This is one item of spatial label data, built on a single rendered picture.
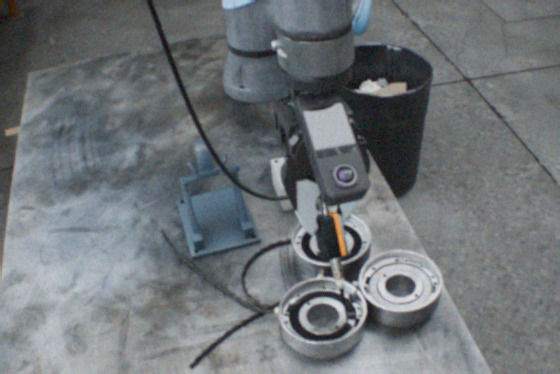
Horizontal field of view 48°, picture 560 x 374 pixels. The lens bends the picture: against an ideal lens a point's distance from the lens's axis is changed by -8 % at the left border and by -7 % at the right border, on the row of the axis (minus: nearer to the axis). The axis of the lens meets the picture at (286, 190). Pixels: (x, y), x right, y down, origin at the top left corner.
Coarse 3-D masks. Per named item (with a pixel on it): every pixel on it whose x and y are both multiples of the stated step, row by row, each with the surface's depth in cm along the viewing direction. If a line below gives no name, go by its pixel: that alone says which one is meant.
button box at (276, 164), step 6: (276, 162) 102; (282, 162) 102; (276, 168) 100; (276, 174) 99; (276, 180) 100; (276, 186) 102; (282, 186) 97; (282, 192) 97; (282, 204) 99; (288, 204) 99; (318, 204) 101; (288, 210) 100
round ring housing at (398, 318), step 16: (384, 256) 86; (400, 256) 87; (416, 256) 86; (368, 272) 85; (400, 272) 85; (432, 272) 84; (368, 288) 85; (384, 288) 83; (400, 288) 86; (416, 288) 83; (432, 288) 83; (368, 304) 81; (432, 304) 80; (384, 320) 80; (400, 320) 80; (416, 320) 80
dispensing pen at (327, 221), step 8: (320, 200) 77; (320, 208) 77; (320, 216) 78; (328, 216) 76; (320, 224) 76; (328, 224) 76; (320, 232) 77; (328, 232) 76; (336, 232) 76; (320, 240) 77; (328, 240) 76; (336, 240) 76; (320, 248) 78; (328, 248) 76; (336, 248) 76; (328, 256) 76; (336, 256) 76; (336, 264) 78; (336, 272) 78; (336, 280) 78; (344, 296) 78; (344, 304) 79
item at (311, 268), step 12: (300, 228) 92; (360, 228) 92; (300, 240) 91; (312, 240) 91; (348, 240) 90; (300, 252) 88; (360, 252) 88; (300, 264) 88; (312, 264) 86; (324, 264) 85; (348, 264) 86; (360, 264) 87; (312, 276) 89; (324, 276) 87; (348, 276) 88
